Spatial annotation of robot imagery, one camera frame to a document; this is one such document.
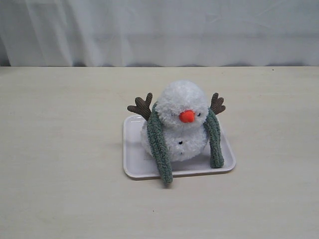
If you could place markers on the green fleece scarf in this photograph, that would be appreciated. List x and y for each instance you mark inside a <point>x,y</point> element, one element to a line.
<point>159,149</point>

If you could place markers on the white rectangular plastic tray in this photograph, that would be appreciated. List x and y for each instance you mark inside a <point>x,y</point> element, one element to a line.
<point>139,165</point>

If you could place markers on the white curtain backdrop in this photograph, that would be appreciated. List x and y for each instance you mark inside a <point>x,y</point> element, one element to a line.
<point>167,33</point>

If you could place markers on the white plush snowman toy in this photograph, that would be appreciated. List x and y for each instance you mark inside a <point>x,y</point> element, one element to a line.
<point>176,94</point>

